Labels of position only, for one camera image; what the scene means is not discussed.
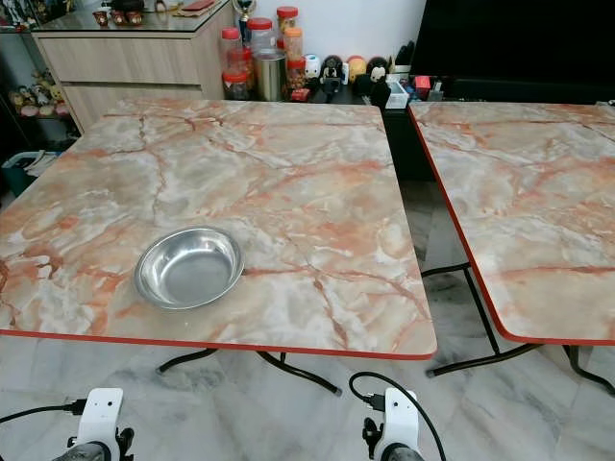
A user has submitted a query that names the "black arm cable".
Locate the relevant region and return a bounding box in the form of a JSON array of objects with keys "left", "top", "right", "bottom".
[
  {"left": 349, "top": 372, "right": 448, "bottom": 461},
  {"left": 0, "top": 400, "right": 90, "bottom": 425}
]

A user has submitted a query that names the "black metal table leg frame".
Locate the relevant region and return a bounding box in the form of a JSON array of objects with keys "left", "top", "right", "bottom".
[
  {"left": 157, "top": 348, "right": 344, "bottom": 397},
  {"left": 421, "top": 261, "right": 615, "bottom": 397}
]

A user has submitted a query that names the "stainless steel tumbler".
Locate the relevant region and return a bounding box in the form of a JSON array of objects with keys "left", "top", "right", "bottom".
[{"left": 253, "top": 50, "right": 287, "bottom": 102}]

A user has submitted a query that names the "green storage box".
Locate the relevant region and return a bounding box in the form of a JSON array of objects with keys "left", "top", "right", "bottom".
[{"left": 0, "top": 152, "right": 49, "bottom": 198}]

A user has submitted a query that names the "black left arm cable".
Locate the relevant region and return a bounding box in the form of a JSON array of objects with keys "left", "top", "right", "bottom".
[{"left": 0, "top": 400, "right": 90, "bottom": 425}]

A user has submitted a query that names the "black flat television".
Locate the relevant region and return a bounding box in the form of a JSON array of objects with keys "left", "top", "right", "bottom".
[{"left": 408, "top": 0, "right": 615, "bottom": 81}]

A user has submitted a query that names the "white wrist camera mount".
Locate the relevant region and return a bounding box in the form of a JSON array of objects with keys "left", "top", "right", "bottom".
[
  {"left": 382, "top": 387, "right": 422, "bottom": 452},
  {"left": 84, "top": 387, "right": 124, "bottom": 452}
]

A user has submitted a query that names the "glass shelf with figurines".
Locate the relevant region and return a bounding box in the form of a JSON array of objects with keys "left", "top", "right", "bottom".
[{"left": 0, "top": 29, "right": 74, "bottom": 126}]

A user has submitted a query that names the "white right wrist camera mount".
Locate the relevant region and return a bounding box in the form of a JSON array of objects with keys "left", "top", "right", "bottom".
[{"left": 382, "top": 387, "right": 422, "bottom": 452}]

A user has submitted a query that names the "light wooden drawer cabinet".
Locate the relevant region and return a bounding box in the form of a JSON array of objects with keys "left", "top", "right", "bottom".
[{"left": 34, "top": 5, "right": 232, "bottom": 131}]

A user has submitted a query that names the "large stainless steel bowl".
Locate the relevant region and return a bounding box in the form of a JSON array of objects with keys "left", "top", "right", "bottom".
[{"left": 135, "top": 226, "right": 246, "bottom": 310}]

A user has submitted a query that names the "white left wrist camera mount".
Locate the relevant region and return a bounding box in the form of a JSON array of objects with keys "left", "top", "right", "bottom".
[{"left": 84, "top": 387, "right": 124, "bottom": 452}]

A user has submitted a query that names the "yellow toy figure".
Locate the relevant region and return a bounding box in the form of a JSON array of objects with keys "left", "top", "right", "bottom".
[{"left": 347, "top": 55, "right": 368, "bottom": 83}]

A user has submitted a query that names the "black toy figure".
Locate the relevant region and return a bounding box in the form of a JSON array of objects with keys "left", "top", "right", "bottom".
[
  {"left": 321, "top": 56, "right": 345, "bottom": 95},
  {"left": 365, "top": 56, "right": 391, "bottom": 100}
]

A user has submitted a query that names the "white small box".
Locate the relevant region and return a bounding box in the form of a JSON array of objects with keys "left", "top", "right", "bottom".
[{"left": 384, "top": 77, "right": 411, "bottom": 109}]

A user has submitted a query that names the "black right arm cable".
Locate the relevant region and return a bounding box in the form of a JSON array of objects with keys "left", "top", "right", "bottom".
[{"left": 349, "top": 372, "right": 448, "bottom": 461}]

